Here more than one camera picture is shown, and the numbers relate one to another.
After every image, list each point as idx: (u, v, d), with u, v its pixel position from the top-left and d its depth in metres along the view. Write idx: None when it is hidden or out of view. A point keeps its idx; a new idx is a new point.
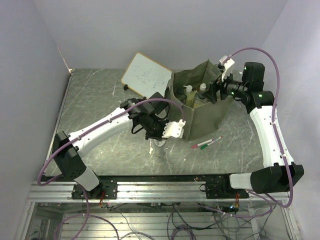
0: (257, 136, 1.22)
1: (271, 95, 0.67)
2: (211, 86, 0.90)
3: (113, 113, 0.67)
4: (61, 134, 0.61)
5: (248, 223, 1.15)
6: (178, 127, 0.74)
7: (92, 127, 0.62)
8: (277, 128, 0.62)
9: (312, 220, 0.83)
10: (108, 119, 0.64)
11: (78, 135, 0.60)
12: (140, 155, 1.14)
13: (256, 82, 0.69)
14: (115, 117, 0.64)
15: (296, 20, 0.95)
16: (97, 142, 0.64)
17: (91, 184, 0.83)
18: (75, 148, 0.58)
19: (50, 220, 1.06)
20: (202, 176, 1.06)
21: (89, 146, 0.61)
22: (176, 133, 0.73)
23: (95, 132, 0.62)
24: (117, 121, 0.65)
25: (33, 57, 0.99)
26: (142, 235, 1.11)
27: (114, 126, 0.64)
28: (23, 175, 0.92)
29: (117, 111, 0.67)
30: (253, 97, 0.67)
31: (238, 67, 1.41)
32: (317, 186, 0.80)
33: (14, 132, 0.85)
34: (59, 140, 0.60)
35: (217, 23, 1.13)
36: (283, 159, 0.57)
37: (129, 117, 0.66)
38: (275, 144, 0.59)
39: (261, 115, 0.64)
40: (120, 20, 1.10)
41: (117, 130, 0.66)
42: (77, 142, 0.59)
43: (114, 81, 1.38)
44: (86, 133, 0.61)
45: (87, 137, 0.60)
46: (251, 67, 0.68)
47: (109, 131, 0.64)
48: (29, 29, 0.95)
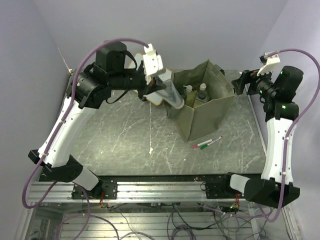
0: (257, 136, 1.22)
1: (296, 110, 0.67)
2: (243, 75, 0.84)
3: (64, 109, 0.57)
4: (31, 155, 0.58)
5: (248, 223, 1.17)
6: (150, 59, 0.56)
7: (52, 136, 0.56)
8: (287, 144, 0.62)
9: (312, 220, 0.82)
10: (60, 120, 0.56)
11: (43, 150, 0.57)
12: (140, 155, 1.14)
13: (286, 91, 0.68)
14: (66, 114, 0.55)
15: (296, 20, 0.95)
16: (67, 147, 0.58)
17: (91, 183, 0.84)
18: (49, 166, 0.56)
19: (50, 220, 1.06)
20: (202, 176, 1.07)
21: (62, 154, 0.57)
22: (152, 66, 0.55)
23: (57, 140, 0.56)
24: (71, 117, 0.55)
25: (33, 57, 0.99)
26: (142, 235, 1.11)
27: (70, 123, 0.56)
28: (23, 175, 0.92)
29: (67, 104, 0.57)
30: (275, 106, 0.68)
31: (238, 67, 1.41)
32: (317, 186, 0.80)
33: (14, 132, 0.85)
34: (32, 159, 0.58)
35: (217, 22, 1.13)
36: (281, 176, 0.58)
37: (79, 107, 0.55)
38: (279, 160, 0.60)
39: (276, 127, 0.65)
40: (119, 20, 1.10)
41: (78, 126, 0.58)
42: (47, 158, 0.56)
43: None
44: (50, 145, 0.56)
45: (52, 150, 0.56)
46: (288, 74, 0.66)
47: (69, 132, 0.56)
48: (28, 28, 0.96)
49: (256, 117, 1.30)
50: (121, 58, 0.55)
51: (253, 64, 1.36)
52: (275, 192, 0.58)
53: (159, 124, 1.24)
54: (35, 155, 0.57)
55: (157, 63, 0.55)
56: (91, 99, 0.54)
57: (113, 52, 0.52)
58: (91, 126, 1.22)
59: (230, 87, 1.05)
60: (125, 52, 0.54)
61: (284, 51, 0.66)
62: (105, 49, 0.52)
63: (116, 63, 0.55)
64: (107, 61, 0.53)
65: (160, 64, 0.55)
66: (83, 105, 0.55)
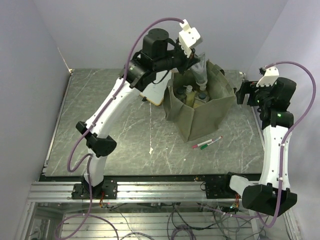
0: (257, 136, 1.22)
1: (291, 118, 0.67)
2: (241, 85, 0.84)
3: (115, 87, 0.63)
4: (80, 125, 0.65)
5: (248, 223, 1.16)
6: (186, 33, 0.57)
7: (101, 109, 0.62)
8: (284, 150, 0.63)
9: (312, 220, 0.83)
10: (111, 96, 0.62)
11: (92, 121, 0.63)
12: (140, 155, 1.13)
13: (281, 100, 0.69)
14: (117, 92, 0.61)
15: (296, 20, 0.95)
16: (112, 122, 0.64)
17: (96, 178, 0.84)
18: (94, 135, 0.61)
19: (50, 220, 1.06)
20: (202, 176, 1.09)
21: (107, 127, 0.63)
22: (191, 39, 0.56)
23: (105, 113, 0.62)
24: (121, 95, 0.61)
25: (33, 56, 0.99)
26: (141, 235, 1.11)
27: (120, 100, 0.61)
28: (23, 175, 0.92)
29: (119, 84, 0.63)
30: (271, 114, 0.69)
31: (238, 67, 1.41)
32: (316, 186, 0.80)
33: (14, 132, 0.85)
34: (80, 129, 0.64)
35: (217, 22, 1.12)
36: (278, 182, 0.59)
37: (130, 86, 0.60)
38: (275, 167, 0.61)
39: (272, 134, 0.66)
40: (119, 20, 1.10)
41: (125, 104, 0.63)
42: (95, 128, 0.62)
43: (114, 81, 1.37)
44: (98, 117, 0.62)
45: (100, 122, 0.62)
46: (282, 84, 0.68)
47: (117, 107, 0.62)
48: (28, 28, 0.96)
49: (256, 117, 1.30)
50: (165, 45, 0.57)
51: (253, 64, 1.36)
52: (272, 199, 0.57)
53: (159, 124, 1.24)
54: (84, 126, 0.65)
55: (194, 34, 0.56)
56: (139, 83, 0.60)
57: (158, 42, 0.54)
58: None
59: (230, 87, 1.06)
60: (167, 40, 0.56)
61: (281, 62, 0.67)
62: (151, 38, 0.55)
63: (161, 50, 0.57)
64: (152, 49, 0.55)
65: (197, 34, 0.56)
66: (134, 85, 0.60)
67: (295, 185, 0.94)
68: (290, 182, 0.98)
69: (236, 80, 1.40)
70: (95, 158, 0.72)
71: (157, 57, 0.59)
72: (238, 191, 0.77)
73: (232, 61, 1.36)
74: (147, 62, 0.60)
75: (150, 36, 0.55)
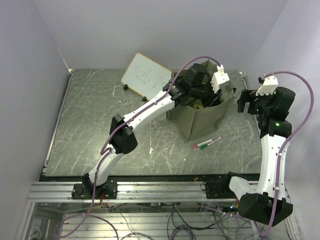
0: (257, 136, 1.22)
1: (289, 128, 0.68)
2: (242, 93, 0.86)
3: (156, 96, 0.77)
4: (117, 116, 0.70)
5: (248, 223, 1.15)
6: (220, 74, 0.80)
7: (143, 109, 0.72)
8: (281, 159, 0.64)
9: (312, 220, 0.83)
10: (153, 101, 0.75)
11: (131, 116, 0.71)
12: (140, 155, 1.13)
13: (280, 109, 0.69)
14: (159, 99, 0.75)
15: (296, 20, 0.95)
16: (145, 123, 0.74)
17: (102, 177, 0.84)
18: (130, 128, 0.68)
19: (50, 220, 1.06)
20: (202, 176, 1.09)
21: (141, 125, 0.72)
22: (222, 79, 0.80)
23: (145, 113, 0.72)
24: (162, 103, 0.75)
25: (32, 57, 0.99)
26: (141, 235, 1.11)
27: (159, 107, 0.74)
28: (23, 175, 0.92)
29: (161, 94, 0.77)
30: (269, 123, 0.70)
31: (238, 67, 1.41)
32: (316, 187, 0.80)
33: (14, 132, 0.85)
34: (117, 121, 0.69)
35: (216, 23, 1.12)
36: (274, 191, 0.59)
37: (171, 99, 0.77)
38: (272, 176, 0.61)
39: (270, 143, 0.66)
40: (119, 20, 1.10)
41: (161, 111, 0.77)
42: (132, 123, 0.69)
43: (114, 81, 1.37)
44: (137, 114, 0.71)
45: (138, 119, 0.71)
46: (281, 94, 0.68)
47: (156, 112, 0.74)
48: (27, 28, 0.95)
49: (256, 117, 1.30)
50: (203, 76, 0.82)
51: (253, 65, 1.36)
52: (268, 208, 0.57)
53: (159, 124, 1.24)
54: (121, 119, 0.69)
55: (225, 77, 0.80)
56: (177, 100, 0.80)
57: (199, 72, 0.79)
58: (90, 126, 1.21)
59: (230, 88, 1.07)
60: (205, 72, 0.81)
61: (278, 72, 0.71)
62: (195, 69, 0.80)
63: (200, 78, 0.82)
64: (195, 76, 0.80)
65: (227, 77, 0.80)
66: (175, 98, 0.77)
67: (295, 185, 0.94)
68: (291, 181, 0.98)
69: (236, 80, 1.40)
70: (113, 154, 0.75)
71: (195, 84, 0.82)
72: (236, 194, 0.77)
73: (232, 60, 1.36)
74: (186, 85, 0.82)
75: (195, 67, 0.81)
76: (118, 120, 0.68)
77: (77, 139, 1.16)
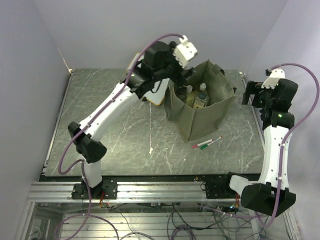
0: (257, 136, 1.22)
1: (292, 119, 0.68)
2: None
3: (115, 91, 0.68)
4: (72, 125, 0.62)
5: (248, 223, 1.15)
6: (185, 47, 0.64)
7: (99, 110, 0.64)
8: (284, 150, 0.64)
9: (312, 220, 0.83)
10: (111, 99, 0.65)
11: (87, 122, 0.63)
12: (140, 155, 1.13)
13: (282, 101, 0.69)
14: (117, 95, 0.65)
15: (296, 20, 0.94)
16: (106, 125, 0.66)
17: (94, 179, 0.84)
18: (88, 136, 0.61)
19: (50, 219, 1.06)
20: (202, 176, 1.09)
21: (101, 129, 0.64)
22: (190, 53, 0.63)
23: (102, 115, 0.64)
24: (120, 99, 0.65)
25: (31, 56, 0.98)
26: (141, 235, 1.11)
27: (118, 103, 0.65)
28: (23, 175, 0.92)
29: (119, 88, 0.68)
30: (271, 114, 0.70)
31: (238, 67, 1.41)
32: (316, 187, 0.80)
33: (14, 132, 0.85)
34: (73, 130, 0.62)
35: (217, 22, 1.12)
36: (277, 181, 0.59)
37: (130, 92, 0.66)
38: (275, 166, 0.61)
39: (272, 134, 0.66)
40: (119, 20, 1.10)
41: (123, 108, 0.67)
42: (88, 129, 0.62)
43: (114, 81, 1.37)
44: (94, 118, 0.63)
45: (96, 123, 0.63)
46: (283, 86, 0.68)
47: (115, 110, 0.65)
48: (26, 27, 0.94)
49: (256, 117, 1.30)
50: (164, 56, 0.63)
51: (253, 64, 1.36)
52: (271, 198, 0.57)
53: (159, 124, 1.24)
54: (77, 127, 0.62)
55: (191, 49, 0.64)
56: (139, 90, 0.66)
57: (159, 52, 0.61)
58: None
59: (230, 87, 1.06)
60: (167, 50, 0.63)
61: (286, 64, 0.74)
62: (153, 49, 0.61)
63: (161, 60, 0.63)
64: (152, 59, 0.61)
65: (194, 48, 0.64)
66: (134, 90, 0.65)
67: (295, 185, 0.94)
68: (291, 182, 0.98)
69: (236, 80, 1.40)
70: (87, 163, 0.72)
71: (157, 68, 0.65)
72: (238, 191, 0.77)
73: (232, 60, 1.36)
74: (147, 71, 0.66)
75: (153, 46, 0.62)
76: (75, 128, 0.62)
77: None
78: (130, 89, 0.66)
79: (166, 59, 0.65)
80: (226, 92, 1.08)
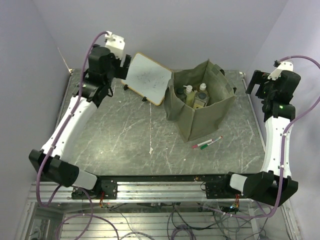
0: (257, 136, 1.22)
1: (293, 110, 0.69)
2: (254, 74, 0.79)
3: (70, 106, 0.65)
4: (33, 153, 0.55)
5: (248, 223, 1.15)
6: (111, 41, 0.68)
7: (60, 128, 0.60)
8: (285, 139, 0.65)
9: (311, 220, 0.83)
10: (69, 114, 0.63)
11: (51, 144, 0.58)
12: (140, 155, 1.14)
13: (284, 92, 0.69)
14: (75, 108, 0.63)
15: (296, 20, 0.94)
16: (72, 141, 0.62)
17: (87, 184, 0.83)
18: (57, 157, 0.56)
19: (50, 219, 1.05)
20: (202, 176, 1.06)
21: (68, 146, 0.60)
22: (120, 41, 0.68)
23: (65, 132, 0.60)
24: (80, 110, 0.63)
25: (31, 56, 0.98)
26: (142, 235, 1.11)
27: (79, 116, 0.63)
28: (23, 175, 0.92)
29: (74, 102, 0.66)
30: (273, 106, 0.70)
31: (238, 67, 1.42)
32: (315, 187, 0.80)
33: (15, 132, 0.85)
34: (36, 159, 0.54)
35: (217, 22, 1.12)
36: (279, 170, 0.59)
37: (87, 100, 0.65)
38: (277, 155, 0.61)
39: (274, 124, 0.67)
40: (119, 20, 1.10)
41: (83, 120, 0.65)
42: (54, 151, 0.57)
43: (114, 81, 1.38)
44: (57, 138, 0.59)
45: (60, 142, 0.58)
46: (285, 77, 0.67)
47: (77, 123, 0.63)
48: (26, 27, 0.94)
49: (256, 117, 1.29)
50: (108, 59, 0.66)
51: (253, 65, 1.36)
52: None
53: (159, 124, 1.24)
54: (41, 153, 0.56)
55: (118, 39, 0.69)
56: (96, 98, 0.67)
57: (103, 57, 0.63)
58: (90, 126, 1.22)
59: (230, 87, 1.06)
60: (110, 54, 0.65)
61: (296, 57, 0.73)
62: (95, 55, 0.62)
63: (106, 64, 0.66)
64: (99, 65, 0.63)
65: (120, 37, 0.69)
66: (91, 99, 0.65)
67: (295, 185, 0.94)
68: None
69: (236, 80, 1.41)
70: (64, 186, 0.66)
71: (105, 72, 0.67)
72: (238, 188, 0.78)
73: (232, 60, 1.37)
74: (97, 78, 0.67)
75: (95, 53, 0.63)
76: (37, 156, 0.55)
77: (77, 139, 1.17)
78: (86, 99, 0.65)
79: (110, 62, 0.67)
80: (226, 91, 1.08)
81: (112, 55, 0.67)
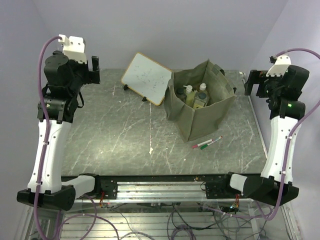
0: (257, 136, 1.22)
1: (303, 109, 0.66)
2: (250, 74, 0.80)
3: (41, 133, 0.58)
4: (22, 194, 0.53)
5: (248, 223, 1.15)
6: (70, 45, 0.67)
7: (40, 163, 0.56)
8: (291, 143, 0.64)
9: (311, 220, 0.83)
10: (43, 143, 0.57)
11: (35, 181, 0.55)
12: (140, 155, 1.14)
13: (292, 88, 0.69)
14: (47, 135, 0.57)
15: (295, 21, 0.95)
16: (58, 169, 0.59)
17: (89, 186, 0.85)
18: (48, 192, 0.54)
19: (50, 220, 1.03)
20: (202, 176, 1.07)
21: (56, 176, 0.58)
22: (79, 43, 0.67)
23: (47, 164, 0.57)
24: (54, 136, 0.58)
25: (31, 57, 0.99)
26: (142, 235, 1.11)
27: (55, 142, 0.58)
28: (23, 175, 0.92)
29: (42, 127, 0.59)
30: (281, 103, 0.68)
31: (238, 67, 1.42)
32: (315, 187, 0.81)
33: (15, 132, 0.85)
34: (28, 199, 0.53)
35: (216, 24, 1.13)
36: (280, 175, 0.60)
37: (57, 122, 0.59)
38: (279, 160, 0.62)
39: (280, 125, 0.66)
40: (119, 21, 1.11)
41: (62, 142, 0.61)
42: (43, 187, 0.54)
43: (114, 81, 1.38)
44: (41, 173, 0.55)
45: (45, 175, 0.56)
46: (294, 71, 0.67)
47: (56, 150, 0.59)
48: (25, 28, 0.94)
49: (256, 117, 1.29)
50: (68, 68, 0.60)
51: (253, 65, 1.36)
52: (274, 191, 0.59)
53: (159, 124, 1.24)
54: (29, 193, 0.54)
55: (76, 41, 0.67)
56: (66, 114, 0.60)
57: (62, 68, 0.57)
58: (90, 126, 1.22)
59: (230, 87, 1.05)
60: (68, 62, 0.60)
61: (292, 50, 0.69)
62: (53, 67, 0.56)
63: (66, 74, 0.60)
64: (60, 76, 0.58)
65: (78, 38, 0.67)
66: (61, 119, 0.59)
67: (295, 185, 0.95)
68: None
69: (236, 80, 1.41)
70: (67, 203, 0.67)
71: (66, 83, 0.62)
72: (238, 186, 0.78)
73: (232, 60, 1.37)
74: (60, 92, 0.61)
75: (51, 66, 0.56)
76: (28, 197, 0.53)
77: (77, 139, 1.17)
78: (56, 121, 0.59)
79: (70, 70, 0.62)
80: (227, 91, 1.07)
81: (73, 61, 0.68)
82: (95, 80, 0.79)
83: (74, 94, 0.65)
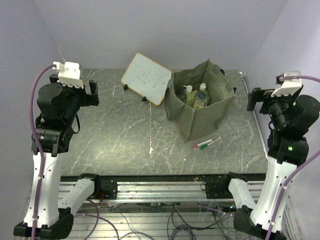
0: (257, 136, 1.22)
1: (304, 154, 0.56)
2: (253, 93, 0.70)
3: (36, 166, 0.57)
4: (18, 228, 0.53)
5: None
6: (64, 71, 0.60)
7: (36, 198, 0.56)
8: (284, 193, 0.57)
9: (311, 220, 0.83)
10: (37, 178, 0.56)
11: (31, 216, 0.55)
12: (140, 155, 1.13)
13: (297, 127, 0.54)
14: (42, 170, 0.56)
15: (295, 22, 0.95)
16: (55, 200, 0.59)
17: (89, 189, 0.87)
18: (45, 227, 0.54)
19: None
20: (202, 176, 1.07)
21: (52, 209, 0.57)
22: (74, 71, 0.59)
23: (43, 199, 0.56)
24: (49, 169, 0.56)
25: (31, 56, 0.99)
26: (142, 235, 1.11)
27: (50, 175, 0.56)
28: (23, 175, 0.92)
29: (38, 160, 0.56)
30: (280, 144, 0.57)
31: (238, 67, 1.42)
32: (315, 187, 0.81)
33: (15, 132, 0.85)
34: (25, 233, 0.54)
35: (216, 23, 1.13)
36: (269, 225, 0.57)
37: (52, 154, 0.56)
38: (269, 209, 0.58)
39: (275, 171, 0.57)
40: (119, 20, 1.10)
41: (58, 174, 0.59)
42: (39, 221, 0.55)
43: (114, 81, 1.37)
44: (37, 208, 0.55)
45: (42, 209, 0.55)
46: (301, 111, 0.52)
47: (52, 184, 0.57)
48: (25, 27, 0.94)
49: (256, 117, 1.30)
50: (62, 97, 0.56)
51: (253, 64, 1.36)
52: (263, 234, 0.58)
53: (159, 124, 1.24)
54: (26, 227, 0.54)
55: (70, 66, 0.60)
56: (60, 144, 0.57)
57: (56, 98, 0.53)
58: (90, 126, 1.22)
59: (230, 87, 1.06)
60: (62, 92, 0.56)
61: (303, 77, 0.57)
62: (45, 98, 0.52)
63: (61, 103, 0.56)
64: (54, 107, 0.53)
65: (72, 64, 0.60)
66: (56, 152, 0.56)
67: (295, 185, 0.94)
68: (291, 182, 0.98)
69: (236, 80, 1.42)
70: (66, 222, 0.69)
71: (61, 112, 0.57)
72: (235, 198, 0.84)
73: (232, 60, 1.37)
74: (55, 122, 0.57)
75: (43, 97, 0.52)
76: (23, 233, 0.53)
77: (77, 139, 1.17)
78: (51, 154, 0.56)
79: (65, 98, 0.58)
80: (227, 91, 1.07)
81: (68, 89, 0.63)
82: (94, 101, 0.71)
83: (70, 122, 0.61)
